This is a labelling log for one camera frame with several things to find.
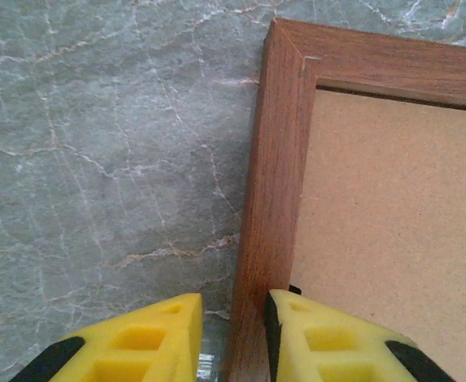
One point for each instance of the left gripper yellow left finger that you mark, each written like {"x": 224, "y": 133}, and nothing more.
{"x": 145, "y": 342}

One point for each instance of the brown fibreboard backing board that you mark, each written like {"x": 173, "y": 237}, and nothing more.
{"x": 400, "y": 219}

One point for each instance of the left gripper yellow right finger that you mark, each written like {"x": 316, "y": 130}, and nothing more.
{"x": 332, "y": 346}

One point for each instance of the brown wooden picture frame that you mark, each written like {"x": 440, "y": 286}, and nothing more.
{"x": 276, "y": 159}

